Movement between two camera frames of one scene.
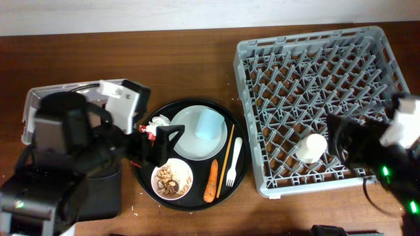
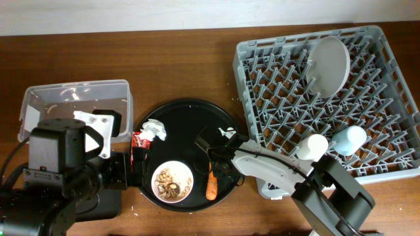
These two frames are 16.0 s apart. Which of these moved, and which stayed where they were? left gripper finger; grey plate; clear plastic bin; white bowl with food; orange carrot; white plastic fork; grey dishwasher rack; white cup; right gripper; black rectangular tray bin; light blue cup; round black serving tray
Moved: light blue cup; white plastic fork; right gripper; grey plate; left gripper finger
Stayed: white cup; orange carrot; grey dishwasher rack; black rectangular tray bin; white bowl with food; clear plastic bin; round black serving tray
